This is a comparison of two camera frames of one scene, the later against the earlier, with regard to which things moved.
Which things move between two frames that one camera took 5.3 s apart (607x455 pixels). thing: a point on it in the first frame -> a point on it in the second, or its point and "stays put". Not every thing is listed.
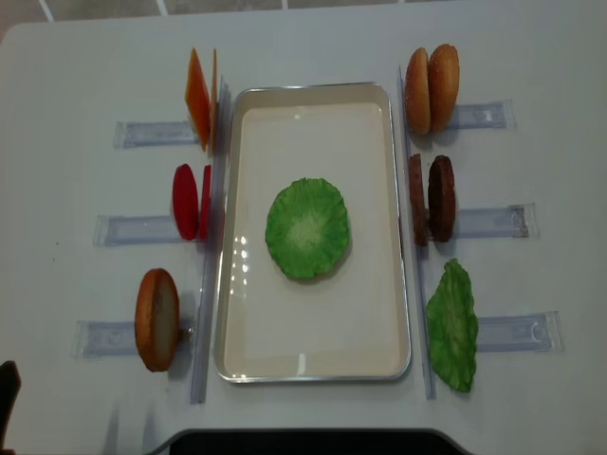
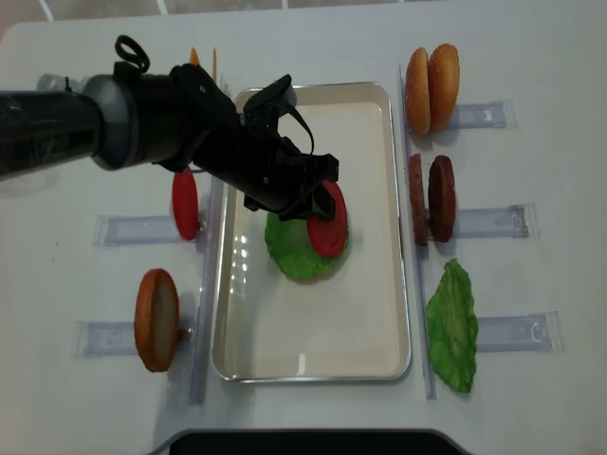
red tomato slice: (205, 210) -> (330, 235)
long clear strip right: (420, 295) stays put
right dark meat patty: (441, 199) stays put
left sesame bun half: (417, 92) stays put
